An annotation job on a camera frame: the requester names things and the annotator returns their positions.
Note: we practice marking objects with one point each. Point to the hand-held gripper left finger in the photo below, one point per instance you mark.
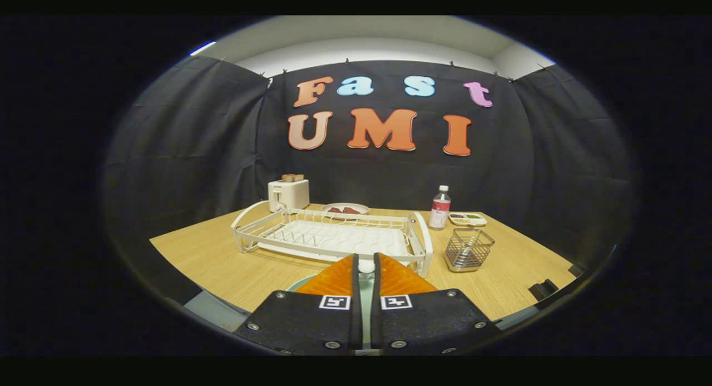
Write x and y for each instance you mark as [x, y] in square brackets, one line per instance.
[303, 322]

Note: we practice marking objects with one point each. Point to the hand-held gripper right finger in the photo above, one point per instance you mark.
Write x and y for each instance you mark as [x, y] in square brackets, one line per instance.
[428, 322]

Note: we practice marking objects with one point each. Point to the mint green plate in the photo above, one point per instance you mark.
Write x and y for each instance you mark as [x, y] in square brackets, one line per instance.
[365, 313]

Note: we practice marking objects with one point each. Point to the white divided sauce dish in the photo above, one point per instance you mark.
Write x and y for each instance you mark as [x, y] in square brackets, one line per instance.
[467, 219]

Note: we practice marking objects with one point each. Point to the small plate with red food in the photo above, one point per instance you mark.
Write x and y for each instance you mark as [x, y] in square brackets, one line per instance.
[345, 209]

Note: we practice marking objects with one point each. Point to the clear bottle red label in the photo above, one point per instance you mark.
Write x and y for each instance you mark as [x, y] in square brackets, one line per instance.
[439, 211]

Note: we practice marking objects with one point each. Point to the white toaster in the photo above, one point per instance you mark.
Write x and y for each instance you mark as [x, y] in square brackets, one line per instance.
[289, 196]

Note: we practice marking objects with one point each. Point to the toast slices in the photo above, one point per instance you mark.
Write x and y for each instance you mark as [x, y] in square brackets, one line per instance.
[292, 177]

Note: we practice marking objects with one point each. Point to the black backdrop cloth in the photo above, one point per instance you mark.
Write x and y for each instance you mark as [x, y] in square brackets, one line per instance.
[183, 152]

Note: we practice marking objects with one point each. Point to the black bracket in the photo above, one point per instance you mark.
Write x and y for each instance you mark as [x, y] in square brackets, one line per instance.
[575, 270]
[542, 290]

